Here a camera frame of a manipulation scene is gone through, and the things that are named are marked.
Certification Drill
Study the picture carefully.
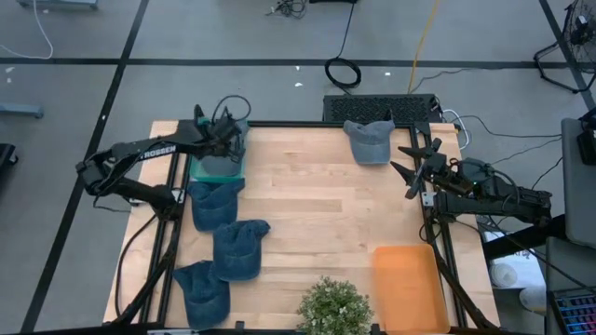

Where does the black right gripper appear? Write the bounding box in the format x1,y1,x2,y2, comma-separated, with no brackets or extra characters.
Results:
389,147,471,200

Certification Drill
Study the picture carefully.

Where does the grey denim cap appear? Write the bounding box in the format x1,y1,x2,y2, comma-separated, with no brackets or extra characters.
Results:
343,119,397,166
198,153,244,178

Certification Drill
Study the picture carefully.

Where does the dark blue denim cap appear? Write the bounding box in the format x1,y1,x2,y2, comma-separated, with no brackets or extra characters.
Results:
187,177,247,233
212,219,272,283
171,260,232,330

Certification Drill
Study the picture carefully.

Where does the teal plastic bin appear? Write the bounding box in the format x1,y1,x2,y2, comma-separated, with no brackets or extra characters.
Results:
188,118,249,184

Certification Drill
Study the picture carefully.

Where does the black mesh computer case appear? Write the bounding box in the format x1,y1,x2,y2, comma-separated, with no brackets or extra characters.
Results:
322,93,443,125

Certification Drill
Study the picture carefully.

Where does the orange plastic bin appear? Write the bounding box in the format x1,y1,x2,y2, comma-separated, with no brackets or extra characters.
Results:
372,244,452,335

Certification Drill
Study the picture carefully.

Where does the white roll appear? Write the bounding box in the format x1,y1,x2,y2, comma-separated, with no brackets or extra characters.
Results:
488,262,519,289
519,284,549,314

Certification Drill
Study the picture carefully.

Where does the potted artificial green plant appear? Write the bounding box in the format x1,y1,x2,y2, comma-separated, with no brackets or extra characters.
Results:
296,275,375,335

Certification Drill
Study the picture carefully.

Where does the grey desk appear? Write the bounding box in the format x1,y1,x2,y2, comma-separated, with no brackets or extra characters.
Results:
561,116,596,250

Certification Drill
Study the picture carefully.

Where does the black desk device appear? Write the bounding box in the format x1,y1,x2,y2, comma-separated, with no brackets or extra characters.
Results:
576,109,596,167

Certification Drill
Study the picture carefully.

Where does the grey cart base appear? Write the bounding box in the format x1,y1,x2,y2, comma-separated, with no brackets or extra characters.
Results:
0,102,46,120

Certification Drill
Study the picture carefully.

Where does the grey furniture base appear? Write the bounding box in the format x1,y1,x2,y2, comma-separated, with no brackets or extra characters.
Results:
17,0,100,10

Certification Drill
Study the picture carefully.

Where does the black floor fan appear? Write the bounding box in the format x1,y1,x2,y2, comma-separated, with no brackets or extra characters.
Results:
533,0,596,94

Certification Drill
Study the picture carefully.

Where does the black floor object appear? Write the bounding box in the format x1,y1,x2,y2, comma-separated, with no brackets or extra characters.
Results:
0,142,20,169

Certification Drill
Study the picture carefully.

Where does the keyboard with coloured lights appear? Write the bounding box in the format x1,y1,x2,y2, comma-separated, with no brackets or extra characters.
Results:
549,287,596,335

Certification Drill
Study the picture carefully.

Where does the black looped gripper cable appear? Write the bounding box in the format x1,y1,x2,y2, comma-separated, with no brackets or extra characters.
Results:
211,94,252,123

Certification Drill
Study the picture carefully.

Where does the black floor cable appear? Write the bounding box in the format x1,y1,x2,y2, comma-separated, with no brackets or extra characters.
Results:
449,114,563,140
468,137,563,175

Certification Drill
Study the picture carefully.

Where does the black aluminium table frame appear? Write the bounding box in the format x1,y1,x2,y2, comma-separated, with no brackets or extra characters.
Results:
109,119,502,335

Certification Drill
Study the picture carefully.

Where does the yellow cable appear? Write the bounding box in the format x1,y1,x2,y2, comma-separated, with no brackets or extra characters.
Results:
407,0,441,95

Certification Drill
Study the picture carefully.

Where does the black power cable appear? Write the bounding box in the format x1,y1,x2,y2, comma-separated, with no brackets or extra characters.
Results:
323,0,363,90

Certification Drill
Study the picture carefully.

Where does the black cable bundle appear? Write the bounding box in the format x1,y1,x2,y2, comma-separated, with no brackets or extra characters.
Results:
265,0,308,20

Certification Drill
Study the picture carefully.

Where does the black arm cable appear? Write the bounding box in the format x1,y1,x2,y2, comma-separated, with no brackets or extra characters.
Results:
114,213,162,320

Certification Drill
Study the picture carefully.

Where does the white floor cable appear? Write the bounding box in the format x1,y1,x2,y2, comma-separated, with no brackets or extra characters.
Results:
0,0,55,60

